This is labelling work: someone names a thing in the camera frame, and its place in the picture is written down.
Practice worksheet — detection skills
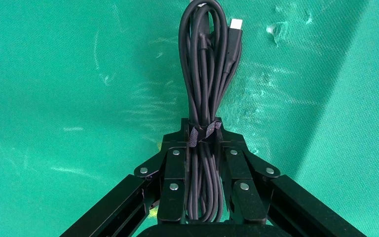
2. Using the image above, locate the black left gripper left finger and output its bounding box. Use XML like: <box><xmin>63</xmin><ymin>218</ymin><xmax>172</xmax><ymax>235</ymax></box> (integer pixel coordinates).
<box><xmin>59</xmin><ymin>118</ymin><xmax>190</xmax><ymax>237</ymax></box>

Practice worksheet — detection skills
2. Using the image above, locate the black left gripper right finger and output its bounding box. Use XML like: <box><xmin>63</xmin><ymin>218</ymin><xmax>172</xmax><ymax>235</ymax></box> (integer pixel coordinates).
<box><xmin>214</xmin><ymin>117</ymin><xmax>367</xmax><ymax>237</ymax></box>

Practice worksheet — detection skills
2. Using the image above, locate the green table cloth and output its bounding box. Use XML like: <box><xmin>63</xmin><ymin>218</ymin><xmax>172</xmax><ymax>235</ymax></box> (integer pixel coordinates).
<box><xmin>0</xmin><ymin>0</ymin><xmax>379</xmax><ymax>237</ymax></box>

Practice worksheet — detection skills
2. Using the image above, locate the black data cable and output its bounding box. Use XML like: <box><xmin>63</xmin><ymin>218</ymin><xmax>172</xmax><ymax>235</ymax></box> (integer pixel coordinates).
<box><xmin>178</xmin><ymin>0</ymin><xmax>244</xmax><ymax>224</ymax></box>

